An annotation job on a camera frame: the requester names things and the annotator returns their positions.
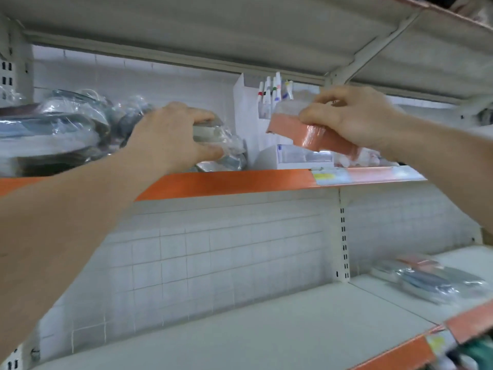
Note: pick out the person's right hand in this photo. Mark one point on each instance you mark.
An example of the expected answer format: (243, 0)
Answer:
(362, 115)

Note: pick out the person's left hand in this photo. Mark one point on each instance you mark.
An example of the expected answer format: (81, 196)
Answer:
(166, 142)

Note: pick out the soap dishes shelf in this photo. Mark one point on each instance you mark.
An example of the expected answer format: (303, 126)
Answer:
(54, 134)

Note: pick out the yellow shelf price label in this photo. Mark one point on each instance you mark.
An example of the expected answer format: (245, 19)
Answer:
(440, 341)
(330, 177)

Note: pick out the person's right forearm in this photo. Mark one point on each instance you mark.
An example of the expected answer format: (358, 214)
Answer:
(454, 165)

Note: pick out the orange metal store shelving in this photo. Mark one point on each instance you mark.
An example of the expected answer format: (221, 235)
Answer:
(231, 183)

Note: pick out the clear acrylic tray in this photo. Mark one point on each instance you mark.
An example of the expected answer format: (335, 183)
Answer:
(304, 156)

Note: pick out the clear plastic bag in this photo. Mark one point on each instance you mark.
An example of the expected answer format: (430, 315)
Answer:
(374, 158)

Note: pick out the white pen organizer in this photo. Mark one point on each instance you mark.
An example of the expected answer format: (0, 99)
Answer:
(250, 119)

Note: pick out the person's left forearm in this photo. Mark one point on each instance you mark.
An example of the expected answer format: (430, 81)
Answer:
(61, 235)

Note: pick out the orange lid plastic box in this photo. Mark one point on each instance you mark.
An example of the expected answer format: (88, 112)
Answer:
(308, 137)

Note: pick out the blue grey lid plastic box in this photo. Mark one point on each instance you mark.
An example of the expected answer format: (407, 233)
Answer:
(231, 154)

